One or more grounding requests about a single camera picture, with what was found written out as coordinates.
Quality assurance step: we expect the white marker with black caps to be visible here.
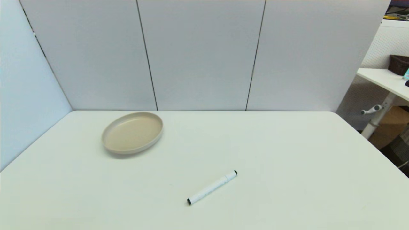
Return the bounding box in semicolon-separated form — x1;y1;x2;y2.
187;170;238;205

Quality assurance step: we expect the beige oval plate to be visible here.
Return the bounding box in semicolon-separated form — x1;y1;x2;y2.
101;112;164;155

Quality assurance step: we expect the white desk leg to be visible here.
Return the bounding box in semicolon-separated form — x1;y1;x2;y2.
361;93;397;140

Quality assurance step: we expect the white side desk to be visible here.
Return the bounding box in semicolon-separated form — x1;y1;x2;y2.
357;68;409;102

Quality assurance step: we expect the brown cardboard box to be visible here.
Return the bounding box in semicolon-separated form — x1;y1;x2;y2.
368;106;409;150

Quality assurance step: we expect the white perforated partition panel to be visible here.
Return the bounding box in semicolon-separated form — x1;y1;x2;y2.
336;19;409;131

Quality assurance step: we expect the dark woven basket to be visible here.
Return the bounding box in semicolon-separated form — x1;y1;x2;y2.
388;55;409;76

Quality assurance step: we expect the white desk crank handle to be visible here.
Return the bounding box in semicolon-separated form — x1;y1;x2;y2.
361;104;383;115

